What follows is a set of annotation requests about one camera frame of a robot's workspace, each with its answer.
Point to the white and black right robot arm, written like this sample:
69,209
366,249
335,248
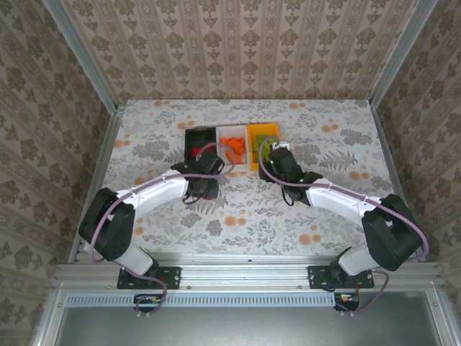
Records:
335,202

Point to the black plastic container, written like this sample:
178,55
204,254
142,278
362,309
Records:
200,137

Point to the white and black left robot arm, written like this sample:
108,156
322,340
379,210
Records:
158,191

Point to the aluminum frame upright post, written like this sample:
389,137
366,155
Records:
84,57
401,54

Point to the aluminum base rail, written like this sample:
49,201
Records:
245,270

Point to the aluminum front frame bar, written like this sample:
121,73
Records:
47,324
443,324

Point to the orange lego brick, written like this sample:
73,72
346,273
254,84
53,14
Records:
225,140
240,148
238,157
229,155
236,142

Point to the aluminum table side rail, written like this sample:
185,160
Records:
99,173
396,180

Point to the orange plastic container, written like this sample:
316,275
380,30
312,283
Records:
268,129

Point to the white plastic container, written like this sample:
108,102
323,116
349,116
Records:
220,158

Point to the grey metal sheet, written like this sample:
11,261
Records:
252,328

